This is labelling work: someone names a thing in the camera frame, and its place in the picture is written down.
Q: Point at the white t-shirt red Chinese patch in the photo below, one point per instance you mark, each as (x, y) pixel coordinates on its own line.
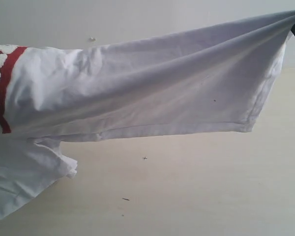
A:
(213, 79)

